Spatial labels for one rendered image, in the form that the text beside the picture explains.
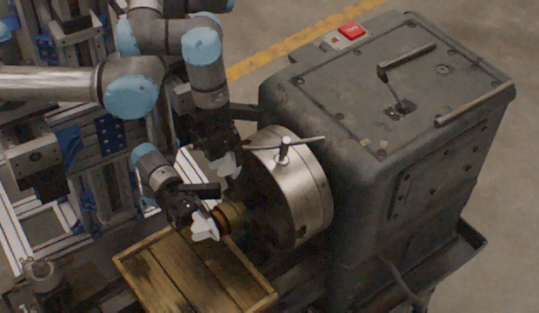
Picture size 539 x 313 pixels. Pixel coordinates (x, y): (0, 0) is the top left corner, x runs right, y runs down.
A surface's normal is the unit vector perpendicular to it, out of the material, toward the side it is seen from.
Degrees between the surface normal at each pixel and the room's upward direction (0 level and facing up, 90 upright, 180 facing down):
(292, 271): 0
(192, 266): 0
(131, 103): 90
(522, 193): 0
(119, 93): 89
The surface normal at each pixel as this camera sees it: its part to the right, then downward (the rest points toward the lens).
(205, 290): 0.04, -0.66
